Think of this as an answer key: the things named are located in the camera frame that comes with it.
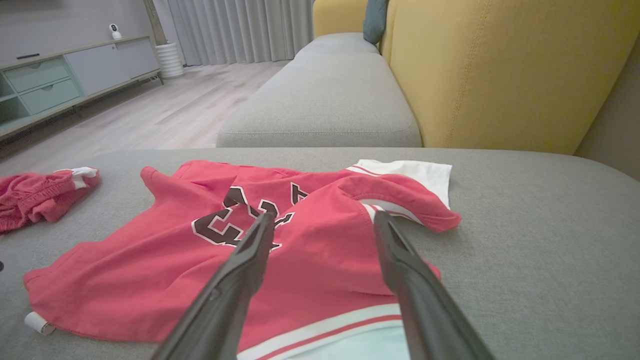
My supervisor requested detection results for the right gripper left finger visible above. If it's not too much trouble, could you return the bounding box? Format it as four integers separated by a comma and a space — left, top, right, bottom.
152, 212, 276, 360

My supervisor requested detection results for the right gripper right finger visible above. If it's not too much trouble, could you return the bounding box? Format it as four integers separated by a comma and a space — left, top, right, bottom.
374, 211, 496, 360

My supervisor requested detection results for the red jersey with white sleeves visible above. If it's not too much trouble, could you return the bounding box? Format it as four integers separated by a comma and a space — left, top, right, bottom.
22, 159, 462, 360

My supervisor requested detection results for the red and white shirt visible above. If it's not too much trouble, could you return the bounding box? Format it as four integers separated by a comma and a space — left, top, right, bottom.
0, 166, 101, 235

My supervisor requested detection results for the large grey sofa ottoman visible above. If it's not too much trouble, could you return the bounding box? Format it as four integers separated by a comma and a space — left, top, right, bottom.
0, 147, 640, 360

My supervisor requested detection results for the grey sofa seat cushion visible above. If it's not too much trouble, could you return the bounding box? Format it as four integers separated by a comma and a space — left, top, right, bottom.
216, 52, 424, 149
294, 32, 381, 62

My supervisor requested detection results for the white ribbed vase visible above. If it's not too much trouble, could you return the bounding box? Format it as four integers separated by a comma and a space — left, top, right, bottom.
154, 42, 186, 80

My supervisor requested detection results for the yellow sofa backrest cushion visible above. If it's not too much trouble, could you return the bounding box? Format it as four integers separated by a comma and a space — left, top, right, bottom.
389, 0, 640, 156
378, 0, 401, 66

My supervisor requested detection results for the grey pleated curtain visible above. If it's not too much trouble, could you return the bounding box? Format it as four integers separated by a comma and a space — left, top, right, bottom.
166, 0, 315, 67

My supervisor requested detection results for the grey and green TV cabinet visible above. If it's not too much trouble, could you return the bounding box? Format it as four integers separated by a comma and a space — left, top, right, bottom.
0, 35, 165, 142

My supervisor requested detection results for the teal throw pillow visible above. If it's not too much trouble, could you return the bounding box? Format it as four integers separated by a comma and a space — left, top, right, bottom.
362, 0, 390, 46

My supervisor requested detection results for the yellow sofa armrest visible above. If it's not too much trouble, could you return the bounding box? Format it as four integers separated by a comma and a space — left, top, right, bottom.
312, 0, 370, 39

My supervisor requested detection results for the wooden trunk post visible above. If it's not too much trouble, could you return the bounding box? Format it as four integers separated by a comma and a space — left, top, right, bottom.
143, 0, 169, 47

